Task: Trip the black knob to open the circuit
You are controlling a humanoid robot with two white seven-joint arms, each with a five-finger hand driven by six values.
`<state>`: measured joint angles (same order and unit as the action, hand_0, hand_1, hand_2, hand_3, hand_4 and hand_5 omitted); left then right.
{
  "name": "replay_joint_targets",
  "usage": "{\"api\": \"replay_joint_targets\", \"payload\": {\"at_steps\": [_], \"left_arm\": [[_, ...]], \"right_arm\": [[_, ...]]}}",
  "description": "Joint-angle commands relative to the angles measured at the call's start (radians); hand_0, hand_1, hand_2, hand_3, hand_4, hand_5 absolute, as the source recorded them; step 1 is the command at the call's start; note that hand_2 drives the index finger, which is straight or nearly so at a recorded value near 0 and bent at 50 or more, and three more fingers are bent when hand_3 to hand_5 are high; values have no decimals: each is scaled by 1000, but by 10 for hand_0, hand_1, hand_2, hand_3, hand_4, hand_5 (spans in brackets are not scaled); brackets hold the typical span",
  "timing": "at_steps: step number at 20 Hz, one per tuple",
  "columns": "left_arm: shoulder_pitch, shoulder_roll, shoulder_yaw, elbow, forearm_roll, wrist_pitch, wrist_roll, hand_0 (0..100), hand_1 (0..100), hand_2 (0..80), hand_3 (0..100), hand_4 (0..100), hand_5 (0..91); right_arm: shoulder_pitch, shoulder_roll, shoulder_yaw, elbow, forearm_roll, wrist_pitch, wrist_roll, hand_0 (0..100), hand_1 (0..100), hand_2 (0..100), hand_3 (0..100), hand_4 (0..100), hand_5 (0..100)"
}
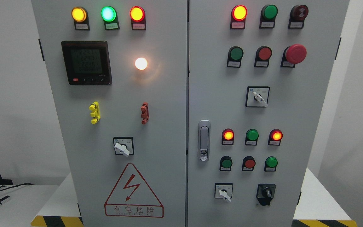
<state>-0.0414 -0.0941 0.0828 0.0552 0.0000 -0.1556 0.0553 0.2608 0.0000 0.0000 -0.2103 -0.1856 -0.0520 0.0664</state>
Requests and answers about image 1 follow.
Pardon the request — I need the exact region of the red emergency stop mushroom button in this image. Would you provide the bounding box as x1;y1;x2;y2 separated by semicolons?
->
280;44;307;68

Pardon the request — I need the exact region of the white selector switch left door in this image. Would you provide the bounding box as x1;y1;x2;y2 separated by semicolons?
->
113;137;134;157

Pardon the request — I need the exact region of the green push button upper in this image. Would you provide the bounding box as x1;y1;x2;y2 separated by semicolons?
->
227;46;244;68

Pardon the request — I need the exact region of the small white black dongle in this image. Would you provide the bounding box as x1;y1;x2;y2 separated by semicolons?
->
0;195;11;205

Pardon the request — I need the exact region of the green push button lower right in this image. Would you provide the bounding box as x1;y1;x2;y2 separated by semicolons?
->
264;156;278;172

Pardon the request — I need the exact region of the green push button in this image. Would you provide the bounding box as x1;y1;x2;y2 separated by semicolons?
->
219;156;233;172
264;156;278;172
227;46;244;68

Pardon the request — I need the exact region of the red push button upper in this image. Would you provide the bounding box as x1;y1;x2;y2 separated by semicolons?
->
254;46;272;67

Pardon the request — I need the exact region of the red terminal connector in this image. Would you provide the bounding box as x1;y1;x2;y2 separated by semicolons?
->
140;102;149;125

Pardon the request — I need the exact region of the red electrical hazard sticker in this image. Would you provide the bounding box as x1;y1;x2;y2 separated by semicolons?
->
105;163;164;218

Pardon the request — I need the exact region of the green indicator lamp middle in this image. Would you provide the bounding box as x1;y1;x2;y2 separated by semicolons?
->
245;128;259;146

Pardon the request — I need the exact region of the red indicator lamp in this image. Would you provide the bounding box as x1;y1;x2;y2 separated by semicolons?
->
222;128;234;145
230;5;248;30
268;129;283;146
130;6;147;30

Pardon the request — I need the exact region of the red indicator lamp top left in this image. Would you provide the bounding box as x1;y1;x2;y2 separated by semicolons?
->
130;6;147;30

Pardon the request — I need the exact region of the silver door latch handle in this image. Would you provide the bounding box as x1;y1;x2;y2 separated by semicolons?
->
198;120;210;161

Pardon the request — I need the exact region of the yellow terminal connector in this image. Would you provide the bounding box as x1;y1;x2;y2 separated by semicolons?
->
89;102;101;125

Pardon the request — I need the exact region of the red push button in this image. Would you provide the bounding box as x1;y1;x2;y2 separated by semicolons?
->
254;46;272;67
241;156;256;172

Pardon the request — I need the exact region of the red indicator lamp middle left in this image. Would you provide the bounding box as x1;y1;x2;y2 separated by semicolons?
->
222;128;234;145

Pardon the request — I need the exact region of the green indicator lamp top right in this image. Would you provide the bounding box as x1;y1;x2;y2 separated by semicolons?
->
259;4;278;29

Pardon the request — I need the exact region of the grey electrical cabinet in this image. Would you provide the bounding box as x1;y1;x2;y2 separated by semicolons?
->
31;0;349;227

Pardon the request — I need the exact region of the yellow indicator lamp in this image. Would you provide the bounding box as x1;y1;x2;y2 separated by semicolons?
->
72;6;90;30

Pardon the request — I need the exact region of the dark red buzzer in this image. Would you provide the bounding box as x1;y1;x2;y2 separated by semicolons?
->
288;5;309;29

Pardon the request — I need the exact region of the red indicator lamp top right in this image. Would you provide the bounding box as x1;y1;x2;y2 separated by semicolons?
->
230;5;248;30

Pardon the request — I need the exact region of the white selector switch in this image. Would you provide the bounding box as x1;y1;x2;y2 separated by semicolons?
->
214;183;233;202
246;86;270;108

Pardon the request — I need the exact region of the green push button lower left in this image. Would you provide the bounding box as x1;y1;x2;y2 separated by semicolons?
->
219;156;233;172

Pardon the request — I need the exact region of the red indicator lamp middle right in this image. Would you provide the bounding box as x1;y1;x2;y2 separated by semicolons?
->
268;129;283;146

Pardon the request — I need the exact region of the white selector switch lower right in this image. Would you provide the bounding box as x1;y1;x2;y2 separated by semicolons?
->
214;183;233;202

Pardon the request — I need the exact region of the lit green indicator lamp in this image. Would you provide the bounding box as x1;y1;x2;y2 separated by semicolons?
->
101;6;119;30

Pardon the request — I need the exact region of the white glowing lamp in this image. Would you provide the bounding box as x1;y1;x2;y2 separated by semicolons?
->
135;57;147;70

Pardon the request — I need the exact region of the white selector switch upper right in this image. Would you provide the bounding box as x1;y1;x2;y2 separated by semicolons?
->
246;86;270;108

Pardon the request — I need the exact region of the black digital power meter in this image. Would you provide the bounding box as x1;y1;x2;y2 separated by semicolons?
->
61;41;112;86

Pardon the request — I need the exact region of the black rotary knob switch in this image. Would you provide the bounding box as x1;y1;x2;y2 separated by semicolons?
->
256;183;276;206

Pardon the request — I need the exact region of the red push button lower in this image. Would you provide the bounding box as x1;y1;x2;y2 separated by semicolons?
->
241;156;256;172

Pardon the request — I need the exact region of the black cable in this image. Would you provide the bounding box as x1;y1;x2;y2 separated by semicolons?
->
0;183;35;198

